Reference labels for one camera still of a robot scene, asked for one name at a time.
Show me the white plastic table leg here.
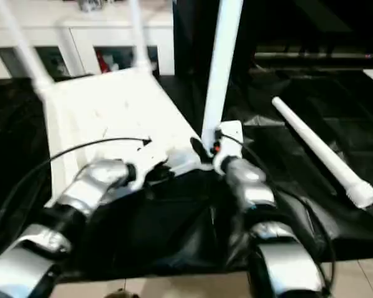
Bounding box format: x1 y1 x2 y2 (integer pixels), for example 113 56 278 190
272 96 373 209
129 0 154 75
201 0 245 156
0 0 56 91

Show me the clear glass ornament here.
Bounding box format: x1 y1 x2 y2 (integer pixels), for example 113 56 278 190
77 0 104 12

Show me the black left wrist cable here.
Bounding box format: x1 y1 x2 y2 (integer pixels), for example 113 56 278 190
0 137 153 249

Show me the black table mat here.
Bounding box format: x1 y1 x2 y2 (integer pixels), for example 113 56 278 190
0 63 373 280

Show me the dark robot foot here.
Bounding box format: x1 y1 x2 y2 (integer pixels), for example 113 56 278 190
107 288 135 298

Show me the white plastic table top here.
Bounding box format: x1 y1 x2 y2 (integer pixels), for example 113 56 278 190
39 66 216 209

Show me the white glass-door cabinet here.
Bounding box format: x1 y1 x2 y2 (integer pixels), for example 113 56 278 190
0 0 175 79

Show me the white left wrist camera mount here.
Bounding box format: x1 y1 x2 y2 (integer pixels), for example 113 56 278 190
132 144 172 191

